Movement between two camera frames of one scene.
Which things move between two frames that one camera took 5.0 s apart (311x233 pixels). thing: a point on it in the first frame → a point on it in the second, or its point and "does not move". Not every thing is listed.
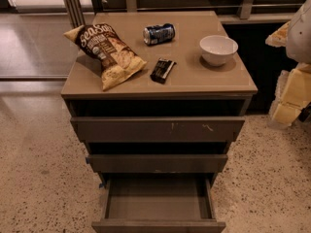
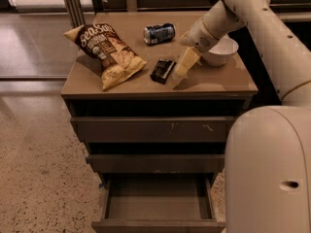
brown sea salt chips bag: x=100 y=44 does not move
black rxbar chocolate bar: x=161 y=70 does not move
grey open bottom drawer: x=157 y=203 does not move
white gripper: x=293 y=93 → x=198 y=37
